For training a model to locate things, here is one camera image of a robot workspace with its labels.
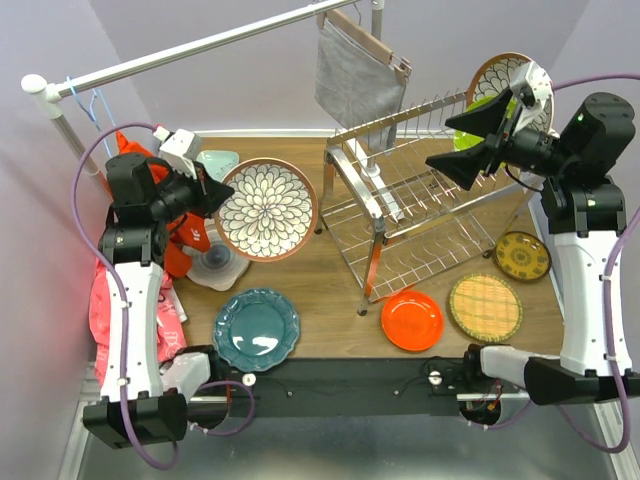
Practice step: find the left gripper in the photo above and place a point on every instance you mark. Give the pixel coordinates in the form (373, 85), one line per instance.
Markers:
(210, 193)

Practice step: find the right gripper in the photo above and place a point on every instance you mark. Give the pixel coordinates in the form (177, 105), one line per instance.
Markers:
(464, 166)

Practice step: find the large floral plate brown rim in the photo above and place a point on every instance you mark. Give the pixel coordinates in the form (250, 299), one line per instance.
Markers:
(494, 76)

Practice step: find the lime green plate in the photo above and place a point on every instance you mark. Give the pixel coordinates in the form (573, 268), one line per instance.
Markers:
(464, 140)

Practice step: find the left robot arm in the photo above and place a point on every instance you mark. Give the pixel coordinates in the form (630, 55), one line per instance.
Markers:
(139, 403)

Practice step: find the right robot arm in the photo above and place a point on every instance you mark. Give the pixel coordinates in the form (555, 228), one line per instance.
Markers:
(587, 223)

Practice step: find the metal dish rack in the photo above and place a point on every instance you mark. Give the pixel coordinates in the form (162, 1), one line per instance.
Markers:
(396, 221)

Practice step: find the light blue divided tray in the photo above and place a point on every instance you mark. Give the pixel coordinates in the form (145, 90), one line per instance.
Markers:
(218, 163)

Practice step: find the orange oven mitt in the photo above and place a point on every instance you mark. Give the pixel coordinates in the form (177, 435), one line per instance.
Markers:
(188, 231)

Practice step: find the wooden clip hanger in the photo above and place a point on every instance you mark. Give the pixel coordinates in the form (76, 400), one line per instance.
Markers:
(370, 40)

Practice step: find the yellow patterned dark plate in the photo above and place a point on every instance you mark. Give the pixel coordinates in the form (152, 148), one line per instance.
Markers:
(522, 256)

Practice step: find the grey hanging cloth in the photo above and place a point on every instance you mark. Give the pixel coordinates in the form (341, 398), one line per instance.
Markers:
(352, 86)

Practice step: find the teal scalloped plate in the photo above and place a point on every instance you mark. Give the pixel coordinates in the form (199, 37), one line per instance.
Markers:
(256, 330)

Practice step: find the pink plastic bag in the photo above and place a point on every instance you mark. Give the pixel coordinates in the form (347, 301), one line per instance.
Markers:
(170, 316)

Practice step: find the woven bamboo plate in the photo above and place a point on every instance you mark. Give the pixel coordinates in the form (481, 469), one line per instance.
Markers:
(485, 307)

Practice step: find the orange plate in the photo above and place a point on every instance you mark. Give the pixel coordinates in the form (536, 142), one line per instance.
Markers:
(412, 321)

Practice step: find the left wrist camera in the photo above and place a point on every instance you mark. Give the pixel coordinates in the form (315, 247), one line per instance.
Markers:
(179, 149)

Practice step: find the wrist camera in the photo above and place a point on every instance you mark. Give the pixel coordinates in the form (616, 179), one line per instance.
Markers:
(531, 86)
(179, 149)

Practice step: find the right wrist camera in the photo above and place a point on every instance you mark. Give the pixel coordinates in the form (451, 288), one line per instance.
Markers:
(531, 86)

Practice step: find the blue wire hanger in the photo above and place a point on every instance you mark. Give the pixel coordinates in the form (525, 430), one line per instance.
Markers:
(96, 108)

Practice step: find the white clothes rail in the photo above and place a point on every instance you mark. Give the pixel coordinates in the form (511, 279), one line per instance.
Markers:
(210, 65)

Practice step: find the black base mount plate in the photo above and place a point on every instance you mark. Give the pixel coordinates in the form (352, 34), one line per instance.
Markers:
(343, 387)

